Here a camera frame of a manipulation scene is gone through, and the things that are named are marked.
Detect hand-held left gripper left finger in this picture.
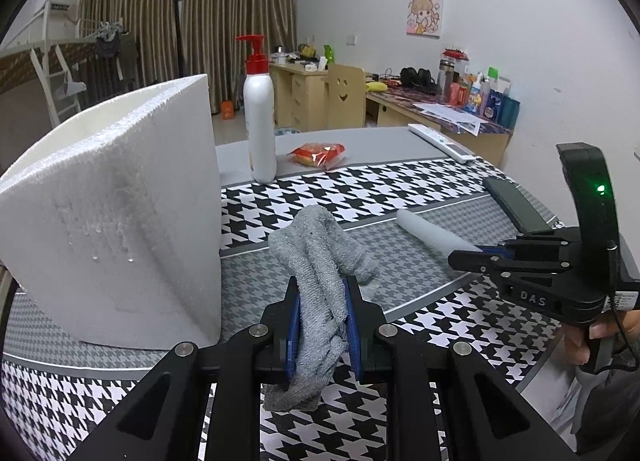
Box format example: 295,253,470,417
65,276,302,461

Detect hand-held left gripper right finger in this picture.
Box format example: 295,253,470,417
344,275,583,461

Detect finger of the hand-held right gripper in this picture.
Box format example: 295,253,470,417
480,227,582,267
447,250,516,274

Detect white foam tube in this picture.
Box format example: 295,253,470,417
396,210,481,258

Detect grey sock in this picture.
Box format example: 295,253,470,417
264,205,381,412

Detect white foam box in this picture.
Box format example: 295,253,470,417
0,74,223,351

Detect person's right forearm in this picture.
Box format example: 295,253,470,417
575,341,640,454

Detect person's right hand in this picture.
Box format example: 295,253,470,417
566,311,640,372

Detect black rectangular case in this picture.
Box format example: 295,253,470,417
482,177,556,234

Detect houndstooth tablecloth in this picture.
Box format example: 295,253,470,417
0,126,576,461

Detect white remote control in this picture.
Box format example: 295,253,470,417
407,123,475,164

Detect printed paper sheets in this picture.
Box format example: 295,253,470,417
412,102,483,136

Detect cluster of toiletry bottles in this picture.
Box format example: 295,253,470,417
447,66,521,129

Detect person's grey trousers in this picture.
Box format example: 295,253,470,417
542,361,588,442

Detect light wooden desk patterned cover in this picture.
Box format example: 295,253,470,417
365,84,516,167

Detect red snack packet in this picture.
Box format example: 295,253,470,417
289,141,347,171

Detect dark tall bottle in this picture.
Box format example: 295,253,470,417
438,54,457,101

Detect black headphones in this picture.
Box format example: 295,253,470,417
400,67,437,91

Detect wooden chair smiley cutout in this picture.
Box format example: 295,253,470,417
326,64,367,131

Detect white pump bottle red cap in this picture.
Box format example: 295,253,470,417
236,34,277,185

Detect light wooden desk with drawers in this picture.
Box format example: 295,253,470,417
270,58,331,132

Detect brown curtain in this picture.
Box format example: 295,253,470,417
77,0,298,114

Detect hanging dark clothes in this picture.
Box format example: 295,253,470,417
95,21,140,84

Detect white metal bunk bed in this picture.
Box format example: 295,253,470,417
0,36,96,127

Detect cartoon wall poster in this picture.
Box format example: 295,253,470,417
406,0,444,37

